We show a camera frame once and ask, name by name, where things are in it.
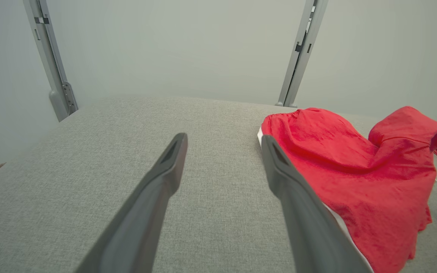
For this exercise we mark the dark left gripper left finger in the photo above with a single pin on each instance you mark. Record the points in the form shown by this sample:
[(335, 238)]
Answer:
[(146, 212)]

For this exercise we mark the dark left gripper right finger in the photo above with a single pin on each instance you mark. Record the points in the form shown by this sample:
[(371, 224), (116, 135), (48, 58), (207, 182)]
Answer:
[(309, 227)]

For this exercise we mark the red shorts with white stripe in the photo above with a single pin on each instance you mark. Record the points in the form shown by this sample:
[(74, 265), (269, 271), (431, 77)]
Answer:
[(374, 182)]

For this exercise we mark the grey partition post with bracket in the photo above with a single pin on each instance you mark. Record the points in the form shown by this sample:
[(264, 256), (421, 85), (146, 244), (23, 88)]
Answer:
[(59, 98)]

